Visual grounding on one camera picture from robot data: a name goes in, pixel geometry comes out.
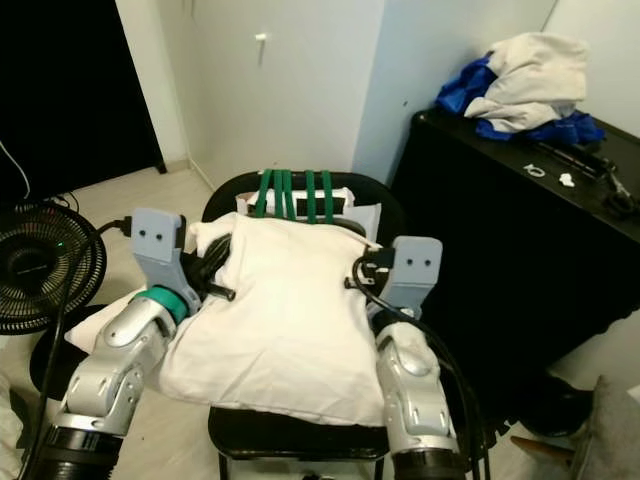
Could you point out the black cabinet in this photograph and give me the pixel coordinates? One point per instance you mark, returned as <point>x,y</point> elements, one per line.
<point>510,270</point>

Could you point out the white pillow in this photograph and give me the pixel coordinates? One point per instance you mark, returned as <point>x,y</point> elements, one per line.
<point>280,320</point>

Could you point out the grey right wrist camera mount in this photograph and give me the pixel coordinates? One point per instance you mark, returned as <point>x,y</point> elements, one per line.
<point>417,265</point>

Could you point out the grey fabric item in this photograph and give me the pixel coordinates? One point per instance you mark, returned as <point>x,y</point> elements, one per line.
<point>610,430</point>

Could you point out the beige crumpled garment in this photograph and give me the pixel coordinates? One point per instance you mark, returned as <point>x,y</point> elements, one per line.
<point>540,75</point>

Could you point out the white crumpled cloth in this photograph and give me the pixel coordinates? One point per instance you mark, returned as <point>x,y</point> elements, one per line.
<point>10,440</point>

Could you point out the blue cloth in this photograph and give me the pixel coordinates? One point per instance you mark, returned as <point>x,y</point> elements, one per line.
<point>460,90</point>

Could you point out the black round object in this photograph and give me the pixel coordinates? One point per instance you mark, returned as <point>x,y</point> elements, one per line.
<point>557,408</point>

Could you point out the black standing fan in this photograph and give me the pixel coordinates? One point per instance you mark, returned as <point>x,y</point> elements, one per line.
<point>50,265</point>

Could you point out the brown wooden stick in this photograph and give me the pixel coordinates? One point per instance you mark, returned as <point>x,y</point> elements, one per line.
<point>540,446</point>

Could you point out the black folding chair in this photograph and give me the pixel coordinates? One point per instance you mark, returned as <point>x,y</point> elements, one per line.
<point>290,440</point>

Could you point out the white wall hook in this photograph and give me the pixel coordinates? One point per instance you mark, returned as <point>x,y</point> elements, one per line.
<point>260,38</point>

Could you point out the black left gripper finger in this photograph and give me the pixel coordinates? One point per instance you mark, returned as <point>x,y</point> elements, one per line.
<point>223,293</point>

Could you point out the small white object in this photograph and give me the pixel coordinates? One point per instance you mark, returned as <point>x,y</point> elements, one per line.
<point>566,180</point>

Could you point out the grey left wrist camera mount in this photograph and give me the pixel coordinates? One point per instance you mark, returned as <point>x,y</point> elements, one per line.
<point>157,240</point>

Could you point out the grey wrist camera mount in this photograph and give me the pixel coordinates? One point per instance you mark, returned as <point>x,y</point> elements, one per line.
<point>157,240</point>
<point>417,265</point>

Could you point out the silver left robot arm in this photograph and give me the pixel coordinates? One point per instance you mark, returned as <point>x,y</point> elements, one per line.
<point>120,360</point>

